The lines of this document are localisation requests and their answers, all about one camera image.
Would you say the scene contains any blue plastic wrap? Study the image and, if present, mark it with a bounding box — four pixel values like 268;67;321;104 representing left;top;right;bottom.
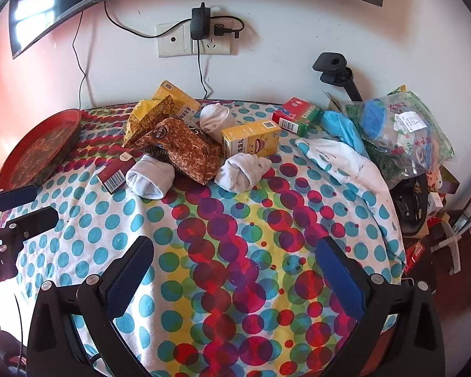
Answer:
320;111;371;160

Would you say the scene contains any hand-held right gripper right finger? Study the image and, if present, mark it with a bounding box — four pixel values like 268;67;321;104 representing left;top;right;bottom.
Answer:
315;237;446;377

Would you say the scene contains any white plastic stand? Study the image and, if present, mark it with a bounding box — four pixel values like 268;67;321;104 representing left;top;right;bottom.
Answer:
430;220;463;276

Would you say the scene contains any clear bag of sundries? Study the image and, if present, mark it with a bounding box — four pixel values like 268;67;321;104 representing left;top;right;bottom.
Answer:
338;90;456;189

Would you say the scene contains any black adapter cable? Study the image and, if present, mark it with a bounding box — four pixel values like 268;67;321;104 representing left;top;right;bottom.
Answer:
196;39;211;100

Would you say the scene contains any brown snack bag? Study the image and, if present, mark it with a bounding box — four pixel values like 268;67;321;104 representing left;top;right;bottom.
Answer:
133;117;224;185

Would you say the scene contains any polka dot tablecloth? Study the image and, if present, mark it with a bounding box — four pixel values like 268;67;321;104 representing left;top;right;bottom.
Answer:
0;100;407;377

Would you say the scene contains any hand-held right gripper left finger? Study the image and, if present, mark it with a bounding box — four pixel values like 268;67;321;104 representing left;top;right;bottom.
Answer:
27;236;154;377

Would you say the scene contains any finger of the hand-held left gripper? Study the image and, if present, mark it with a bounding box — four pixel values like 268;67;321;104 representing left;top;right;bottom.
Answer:
0;185;38;216
0;206;59;244

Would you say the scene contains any black angled plug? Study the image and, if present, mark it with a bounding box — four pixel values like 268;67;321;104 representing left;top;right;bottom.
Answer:
214;24;242;39

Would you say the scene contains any small red pack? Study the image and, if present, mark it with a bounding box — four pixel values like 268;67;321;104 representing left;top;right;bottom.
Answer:
97;150;136;194

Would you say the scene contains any yellow snack bag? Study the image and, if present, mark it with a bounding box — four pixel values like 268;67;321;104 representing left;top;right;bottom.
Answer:
123;95;177;148

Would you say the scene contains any round red metal tray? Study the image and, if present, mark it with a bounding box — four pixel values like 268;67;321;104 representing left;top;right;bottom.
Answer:
0;109;83;191

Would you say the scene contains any white sock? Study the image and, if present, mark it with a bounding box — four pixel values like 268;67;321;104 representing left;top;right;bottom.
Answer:
126;154;176;199
214;152;272;192
199;103;234;144

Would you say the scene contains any black clamp mount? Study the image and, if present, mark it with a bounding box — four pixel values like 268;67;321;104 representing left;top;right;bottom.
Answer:
312;52;364;101

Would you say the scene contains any white power wall socket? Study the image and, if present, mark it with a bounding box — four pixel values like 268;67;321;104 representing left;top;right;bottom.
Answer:
190;16;234;56

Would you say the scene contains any black power adapter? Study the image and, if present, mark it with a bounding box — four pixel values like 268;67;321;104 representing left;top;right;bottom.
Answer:
191;3;212;41

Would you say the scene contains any red and green box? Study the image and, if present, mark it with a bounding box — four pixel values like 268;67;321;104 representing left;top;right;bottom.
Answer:
272;96;322;134

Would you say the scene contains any thin black wall cable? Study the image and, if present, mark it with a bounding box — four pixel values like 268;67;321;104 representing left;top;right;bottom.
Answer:
73;11;86;111

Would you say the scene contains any white coaxial wall plate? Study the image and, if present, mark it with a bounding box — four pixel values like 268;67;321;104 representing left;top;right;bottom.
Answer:
156;23;193;57

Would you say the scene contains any small yellow carton box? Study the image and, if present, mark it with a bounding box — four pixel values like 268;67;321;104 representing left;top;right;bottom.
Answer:
221;120;282;158

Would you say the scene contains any black screen power cable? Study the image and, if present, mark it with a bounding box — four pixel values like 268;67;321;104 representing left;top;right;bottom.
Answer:
104;0;193;39

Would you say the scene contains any black flat screen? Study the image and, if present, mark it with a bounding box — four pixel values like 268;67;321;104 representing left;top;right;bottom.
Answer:
8;0;385;59

